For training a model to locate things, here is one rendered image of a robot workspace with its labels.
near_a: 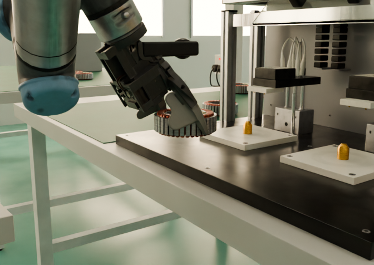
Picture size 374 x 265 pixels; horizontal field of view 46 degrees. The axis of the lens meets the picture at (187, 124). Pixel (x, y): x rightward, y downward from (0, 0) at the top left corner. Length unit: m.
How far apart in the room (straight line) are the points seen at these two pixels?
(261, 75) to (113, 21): 0.42
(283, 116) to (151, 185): 0.39
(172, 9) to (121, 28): 5.48
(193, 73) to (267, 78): 5.41
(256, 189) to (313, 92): 0.54
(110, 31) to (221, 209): 0.31
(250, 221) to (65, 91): 0.29
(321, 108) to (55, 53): 0.75
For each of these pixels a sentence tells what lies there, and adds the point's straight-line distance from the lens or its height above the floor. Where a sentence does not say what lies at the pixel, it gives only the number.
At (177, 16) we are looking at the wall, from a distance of 6.18.
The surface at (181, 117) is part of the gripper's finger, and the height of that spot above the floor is 0.86.
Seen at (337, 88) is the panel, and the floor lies 0.87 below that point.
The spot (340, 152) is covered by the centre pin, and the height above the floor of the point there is 0.79.
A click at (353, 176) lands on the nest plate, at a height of 0.78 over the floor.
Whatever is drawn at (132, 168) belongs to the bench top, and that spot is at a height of 0.74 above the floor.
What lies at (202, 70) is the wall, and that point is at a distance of 6.45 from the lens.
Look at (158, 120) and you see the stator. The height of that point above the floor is 0.85.
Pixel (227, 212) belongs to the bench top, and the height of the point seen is 0.75.
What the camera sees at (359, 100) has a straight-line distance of 0.81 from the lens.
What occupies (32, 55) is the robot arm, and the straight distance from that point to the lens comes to 0.56.
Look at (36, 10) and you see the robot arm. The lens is 0.50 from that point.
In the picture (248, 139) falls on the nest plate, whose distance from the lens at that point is 0.90.
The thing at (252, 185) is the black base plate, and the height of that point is 0.77.
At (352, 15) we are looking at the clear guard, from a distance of 0.59.
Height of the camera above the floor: 0.99
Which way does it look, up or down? 11 degrees down
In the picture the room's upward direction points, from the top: straight up
